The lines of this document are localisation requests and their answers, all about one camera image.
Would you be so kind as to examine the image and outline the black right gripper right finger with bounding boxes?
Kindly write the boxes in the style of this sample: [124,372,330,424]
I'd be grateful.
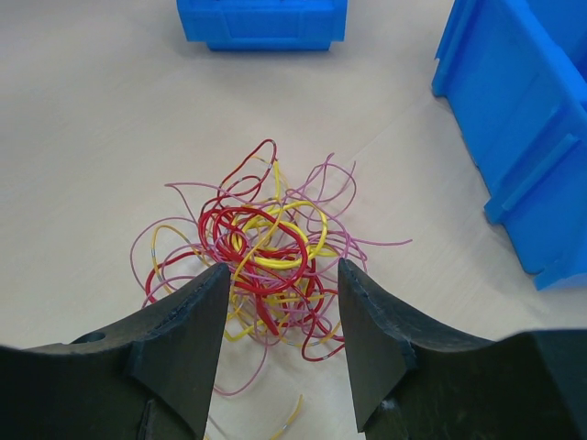
[338,259,586,439]

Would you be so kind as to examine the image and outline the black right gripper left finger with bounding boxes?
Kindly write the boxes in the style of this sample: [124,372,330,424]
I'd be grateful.
[1,264,229,439]

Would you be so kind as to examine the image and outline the pile of wires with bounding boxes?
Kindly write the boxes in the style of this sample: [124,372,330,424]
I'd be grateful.
[129,138,414,440]

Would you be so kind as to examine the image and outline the large blue divided bin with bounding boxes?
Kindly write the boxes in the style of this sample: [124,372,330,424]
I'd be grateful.
[432,0,586,290]

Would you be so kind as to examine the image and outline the small blue plastic bin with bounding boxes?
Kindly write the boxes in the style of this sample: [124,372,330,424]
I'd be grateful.
[176,0,348,51]

